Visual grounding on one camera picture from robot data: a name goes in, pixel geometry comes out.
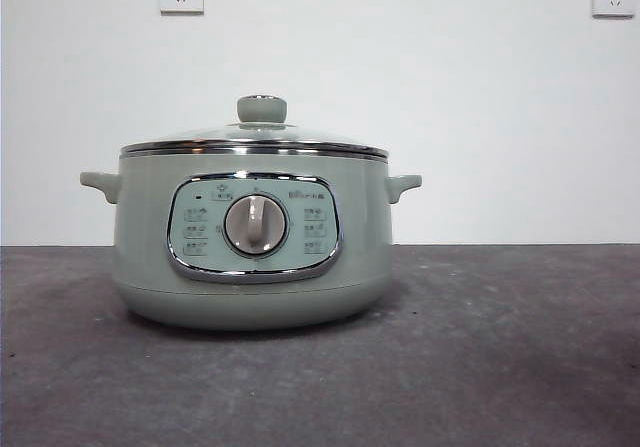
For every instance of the glass lid with green knob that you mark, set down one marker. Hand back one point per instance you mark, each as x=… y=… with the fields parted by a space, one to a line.
x=261 y=109

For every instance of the green electric cooking pot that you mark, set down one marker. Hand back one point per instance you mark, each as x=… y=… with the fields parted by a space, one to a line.
x=140 y=227

